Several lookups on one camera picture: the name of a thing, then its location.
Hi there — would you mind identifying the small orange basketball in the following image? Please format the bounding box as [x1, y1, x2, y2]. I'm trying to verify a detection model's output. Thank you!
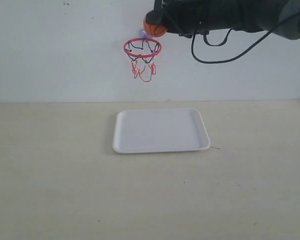
[143, 18, 167, 38]

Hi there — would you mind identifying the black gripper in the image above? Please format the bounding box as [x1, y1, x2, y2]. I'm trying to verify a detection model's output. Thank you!
[145, 0, 270, 36]

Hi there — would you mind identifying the clear suction cup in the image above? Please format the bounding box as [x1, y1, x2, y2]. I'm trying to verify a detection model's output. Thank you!
[138, 29, 153, 39]

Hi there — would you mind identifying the white plastic tray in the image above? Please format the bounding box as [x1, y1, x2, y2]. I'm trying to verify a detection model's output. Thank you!
[112, 108, 211, 154]

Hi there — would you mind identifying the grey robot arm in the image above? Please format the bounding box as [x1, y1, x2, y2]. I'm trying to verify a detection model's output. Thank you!
[144, 0, 300, 40]

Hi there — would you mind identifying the red mini basketball hoop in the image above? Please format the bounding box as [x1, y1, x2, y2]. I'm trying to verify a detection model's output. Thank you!
[123, 37, 162, 83]

